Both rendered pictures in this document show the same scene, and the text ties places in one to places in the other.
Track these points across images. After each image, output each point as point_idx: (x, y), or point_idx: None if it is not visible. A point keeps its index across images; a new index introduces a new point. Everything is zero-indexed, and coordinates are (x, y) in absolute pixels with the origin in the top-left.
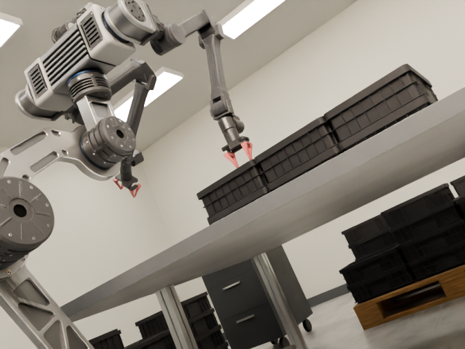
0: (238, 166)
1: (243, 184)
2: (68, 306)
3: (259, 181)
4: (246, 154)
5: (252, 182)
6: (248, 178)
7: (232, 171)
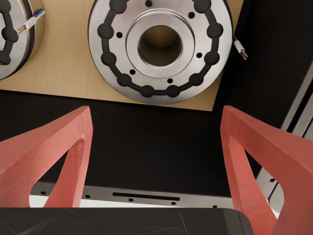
0: (84, 120)
1: (146, 134)
2: None
3: (217, 126)
4: (231, 192)
5: (192, 129)
6: (181, 145)
7: (125, 201)
